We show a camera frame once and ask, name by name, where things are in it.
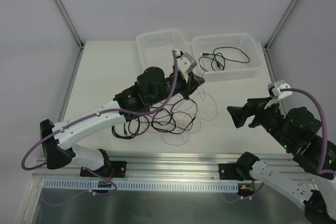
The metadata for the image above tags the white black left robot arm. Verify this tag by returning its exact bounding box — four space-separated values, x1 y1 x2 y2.
40 67 205 176

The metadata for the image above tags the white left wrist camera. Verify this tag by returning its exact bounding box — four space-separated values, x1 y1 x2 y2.
172 49 197 82

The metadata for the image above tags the white slotted cable duct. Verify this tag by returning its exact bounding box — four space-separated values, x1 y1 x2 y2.
44 179 238 193

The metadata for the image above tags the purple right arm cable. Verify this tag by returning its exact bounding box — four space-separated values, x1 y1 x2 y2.
223 89 336 204

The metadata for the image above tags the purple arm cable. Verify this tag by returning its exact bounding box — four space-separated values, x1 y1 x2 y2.
223 89 336 204
20 50 179 206

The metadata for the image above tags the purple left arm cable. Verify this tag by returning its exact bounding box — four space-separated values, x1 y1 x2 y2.
20 50 179 206

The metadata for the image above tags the thin red wire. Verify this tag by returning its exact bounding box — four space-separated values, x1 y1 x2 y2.
141 77 218 146

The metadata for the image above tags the white plastic basket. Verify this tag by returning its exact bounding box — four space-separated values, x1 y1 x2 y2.
136 28 191 77
192 33 261 82

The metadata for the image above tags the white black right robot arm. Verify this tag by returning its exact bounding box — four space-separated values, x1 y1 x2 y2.
223 98 335 223

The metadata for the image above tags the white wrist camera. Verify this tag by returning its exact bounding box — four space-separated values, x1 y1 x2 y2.
172 49 197 82
264 80 292 109

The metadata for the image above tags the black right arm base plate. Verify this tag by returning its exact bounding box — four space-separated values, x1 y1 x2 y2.
218 163 253 181

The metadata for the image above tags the aluminium mounting rail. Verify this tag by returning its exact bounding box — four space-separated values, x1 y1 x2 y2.
33 152 316 183

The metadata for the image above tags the white right plastic basket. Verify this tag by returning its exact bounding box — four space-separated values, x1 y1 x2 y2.
192 33 261 82

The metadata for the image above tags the black USB cable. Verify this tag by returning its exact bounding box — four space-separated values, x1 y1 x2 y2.
198 47 251 72

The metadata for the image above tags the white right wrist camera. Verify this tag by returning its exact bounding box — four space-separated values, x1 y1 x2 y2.
264 80 292 109

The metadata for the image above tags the white left plastic basket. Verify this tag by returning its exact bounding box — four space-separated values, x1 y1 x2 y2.
136 28 191 77

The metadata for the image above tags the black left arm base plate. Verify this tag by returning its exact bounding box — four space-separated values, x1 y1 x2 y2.
93 161 127 178

